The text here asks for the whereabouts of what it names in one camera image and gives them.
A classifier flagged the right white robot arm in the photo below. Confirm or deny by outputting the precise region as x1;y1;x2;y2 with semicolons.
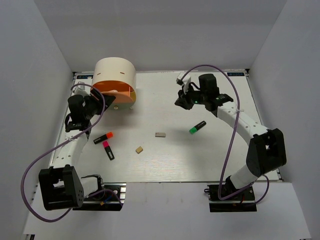
174;72;287;201

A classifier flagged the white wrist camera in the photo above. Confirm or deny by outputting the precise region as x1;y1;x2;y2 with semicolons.
176;72;191;94
71;81;89;97

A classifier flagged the cream round drawer cabinet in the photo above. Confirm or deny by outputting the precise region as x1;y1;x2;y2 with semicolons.
92;56;137;112

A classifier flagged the grey eraser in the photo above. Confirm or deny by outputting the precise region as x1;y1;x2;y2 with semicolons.
155;132;166;138

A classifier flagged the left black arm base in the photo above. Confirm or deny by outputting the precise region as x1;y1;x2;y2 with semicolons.
72;183;127;212

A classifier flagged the pink highlighter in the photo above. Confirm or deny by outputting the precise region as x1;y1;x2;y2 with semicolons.
102;140;115;161

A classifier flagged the pink top drawer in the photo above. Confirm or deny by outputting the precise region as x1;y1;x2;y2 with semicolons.
93;80;135;103

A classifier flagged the yellow drawer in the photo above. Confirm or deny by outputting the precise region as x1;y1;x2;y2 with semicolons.
130;91;137;103

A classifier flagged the grey bottom drawer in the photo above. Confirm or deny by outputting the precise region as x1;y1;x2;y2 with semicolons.
107;102;135;111

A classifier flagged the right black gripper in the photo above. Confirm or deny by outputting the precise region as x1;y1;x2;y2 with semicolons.
175;83;208;110

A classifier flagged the orange highlighter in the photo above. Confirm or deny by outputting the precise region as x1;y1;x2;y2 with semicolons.
93;132;114;145

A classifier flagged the green highlighter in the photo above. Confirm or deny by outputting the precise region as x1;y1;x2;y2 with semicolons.
189;120;207;135

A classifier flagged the pink grey correction tape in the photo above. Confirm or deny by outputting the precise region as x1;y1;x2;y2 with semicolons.
108;89;118;94

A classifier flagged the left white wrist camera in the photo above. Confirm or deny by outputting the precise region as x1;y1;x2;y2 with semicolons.
71;81;89;97

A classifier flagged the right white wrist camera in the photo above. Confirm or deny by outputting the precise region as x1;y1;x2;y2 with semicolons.
176;72;191;94

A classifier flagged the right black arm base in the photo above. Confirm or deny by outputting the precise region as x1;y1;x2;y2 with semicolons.
204;184;257;213

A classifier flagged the tan small eraser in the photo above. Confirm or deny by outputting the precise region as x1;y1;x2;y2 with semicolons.
135;146;143;154

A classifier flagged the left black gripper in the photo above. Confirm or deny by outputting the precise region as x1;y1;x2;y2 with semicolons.
84;88;116;120

